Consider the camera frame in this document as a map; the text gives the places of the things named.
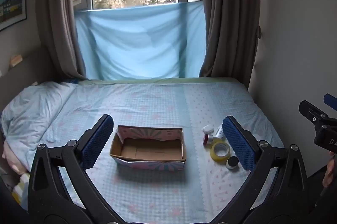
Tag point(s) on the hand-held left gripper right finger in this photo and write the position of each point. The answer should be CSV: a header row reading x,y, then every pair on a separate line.
x,y
237,143

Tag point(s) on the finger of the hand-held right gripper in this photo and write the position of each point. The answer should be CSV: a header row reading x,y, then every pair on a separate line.
x,y
310,110
331,100

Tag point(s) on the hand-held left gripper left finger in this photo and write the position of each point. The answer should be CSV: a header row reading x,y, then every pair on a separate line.
x,y
96,143

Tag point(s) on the white jar with black lid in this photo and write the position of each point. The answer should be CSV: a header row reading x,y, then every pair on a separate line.
x,y
232,161

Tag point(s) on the yellowish clear tape roll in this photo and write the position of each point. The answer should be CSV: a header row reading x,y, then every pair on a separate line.
x,y
219,158

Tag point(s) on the red jar with pale lid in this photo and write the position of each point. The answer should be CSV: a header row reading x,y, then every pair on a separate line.
x,y
207,139

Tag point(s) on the cardboard box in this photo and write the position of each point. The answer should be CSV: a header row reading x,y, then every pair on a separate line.
x,y
147,150

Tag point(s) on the person's right hand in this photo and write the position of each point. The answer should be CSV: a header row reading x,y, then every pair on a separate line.
x,y
330,171

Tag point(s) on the light blue pillow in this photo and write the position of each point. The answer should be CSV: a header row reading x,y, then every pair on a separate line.
x,y
29,108

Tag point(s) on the pink soft item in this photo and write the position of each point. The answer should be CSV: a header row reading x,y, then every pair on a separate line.
x,y
11,158

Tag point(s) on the yellow and white item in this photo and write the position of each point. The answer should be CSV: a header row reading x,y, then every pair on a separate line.
x,y
21,185

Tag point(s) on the grey headboard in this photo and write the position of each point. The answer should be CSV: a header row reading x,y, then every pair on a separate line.
x,y
26,74

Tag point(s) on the light blue hanging cloth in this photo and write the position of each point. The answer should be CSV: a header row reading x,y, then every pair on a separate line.
x,y
139,42

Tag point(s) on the small wooden block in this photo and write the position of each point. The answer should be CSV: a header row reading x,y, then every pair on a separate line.
x,y
15,59

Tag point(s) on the grey-brown curtain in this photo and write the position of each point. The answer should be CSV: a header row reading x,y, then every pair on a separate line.
x,y
59,16
229,16

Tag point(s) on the framed wall poster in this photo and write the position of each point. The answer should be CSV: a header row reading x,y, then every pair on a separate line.
x,y
11,3

